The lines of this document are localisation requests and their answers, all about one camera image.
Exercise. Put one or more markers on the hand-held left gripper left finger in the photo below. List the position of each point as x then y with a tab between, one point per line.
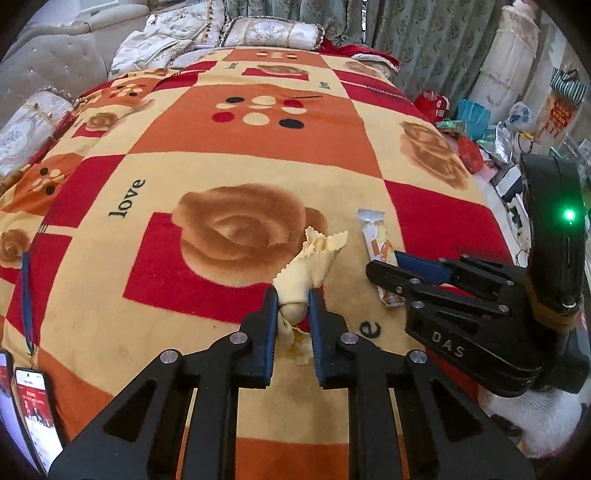
270	341

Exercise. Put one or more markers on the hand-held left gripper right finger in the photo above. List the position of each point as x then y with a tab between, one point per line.
317	341

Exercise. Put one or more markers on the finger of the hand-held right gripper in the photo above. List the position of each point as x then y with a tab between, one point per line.
392	279
425	268

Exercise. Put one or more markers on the orange and white snack wrapper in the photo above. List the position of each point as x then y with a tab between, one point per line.
378	240

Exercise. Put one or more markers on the yellow cloth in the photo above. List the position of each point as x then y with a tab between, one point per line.
314	263

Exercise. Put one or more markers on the red plastic bag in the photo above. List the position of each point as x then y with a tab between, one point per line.
471	154

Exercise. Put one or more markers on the person's fluffy clothing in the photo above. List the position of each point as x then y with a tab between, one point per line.
531	420

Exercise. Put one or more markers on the shiny green gift bag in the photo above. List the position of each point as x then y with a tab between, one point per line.
450	125

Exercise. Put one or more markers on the silver foil bag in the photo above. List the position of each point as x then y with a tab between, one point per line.
503	143

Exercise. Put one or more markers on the blue gift bag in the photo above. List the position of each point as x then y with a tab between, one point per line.
473	117

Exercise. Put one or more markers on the red gift bag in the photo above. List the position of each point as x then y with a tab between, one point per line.
434	106

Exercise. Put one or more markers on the white plastic bag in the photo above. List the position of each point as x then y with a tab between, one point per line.
521	117

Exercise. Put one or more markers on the striped bag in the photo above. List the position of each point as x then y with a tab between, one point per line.
568	85

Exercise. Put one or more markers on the white lace cover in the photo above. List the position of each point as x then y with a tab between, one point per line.
508	78

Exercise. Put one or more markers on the green patterned curtain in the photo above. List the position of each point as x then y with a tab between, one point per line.
415	46

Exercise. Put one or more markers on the red folded blanket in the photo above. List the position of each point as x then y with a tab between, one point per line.
364	53

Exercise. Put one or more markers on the red and yellow printed blanket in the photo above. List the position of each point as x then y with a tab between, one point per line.
152	138

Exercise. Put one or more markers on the smartphone with red screen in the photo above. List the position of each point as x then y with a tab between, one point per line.
39	410
5	392

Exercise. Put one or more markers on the white embroidered pillow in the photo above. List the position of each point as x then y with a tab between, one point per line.
27	129
272	32
184	25

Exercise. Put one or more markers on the white folded quilt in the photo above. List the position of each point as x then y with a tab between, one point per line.
143	53

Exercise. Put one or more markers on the grey tufted sofa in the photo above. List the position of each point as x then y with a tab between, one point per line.
55	60

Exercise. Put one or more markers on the red wall poster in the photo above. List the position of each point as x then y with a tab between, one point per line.
558	113

